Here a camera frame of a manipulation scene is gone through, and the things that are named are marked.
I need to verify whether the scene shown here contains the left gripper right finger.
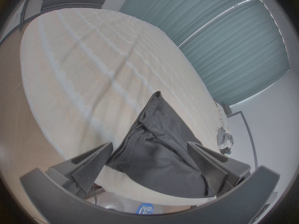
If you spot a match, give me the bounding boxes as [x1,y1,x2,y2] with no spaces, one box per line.
[187,141,252,197]

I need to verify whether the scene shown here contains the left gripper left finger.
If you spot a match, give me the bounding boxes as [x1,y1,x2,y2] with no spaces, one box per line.
[48,142,114,195]

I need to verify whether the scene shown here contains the black T-shirt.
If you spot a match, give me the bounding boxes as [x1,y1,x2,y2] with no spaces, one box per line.
[106,91,216,198]

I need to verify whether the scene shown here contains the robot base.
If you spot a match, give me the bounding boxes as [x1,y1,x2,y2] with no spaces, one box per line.
[103,191,199,215]

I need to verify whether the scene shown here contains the pile of clothes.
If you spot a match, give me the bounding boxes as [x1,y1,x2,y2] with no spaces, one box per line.
[217,127,234,155]

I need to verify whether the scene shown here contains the bed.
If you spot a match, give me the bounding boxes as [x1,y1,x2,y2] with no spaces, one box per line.
[20,8,258,207]

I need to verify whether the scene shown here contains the white printed pillow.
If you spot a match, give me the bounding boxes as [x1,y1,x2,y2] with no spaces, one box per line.
[214,100,230,131]

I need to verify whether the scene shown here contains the blue-green curtain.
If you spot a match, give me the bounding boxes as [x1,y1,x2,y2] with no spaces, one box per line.
[179,0,291,106]
[119,0,257,47]

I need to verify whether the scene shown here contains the black dressing table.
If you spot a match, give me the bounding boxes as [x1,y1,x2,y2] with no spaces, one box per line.
[19,0,46,31]

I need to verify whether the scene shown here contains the black cable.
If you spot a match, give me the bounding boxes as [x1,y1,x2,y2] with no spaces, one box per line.
[91,183,99,205]

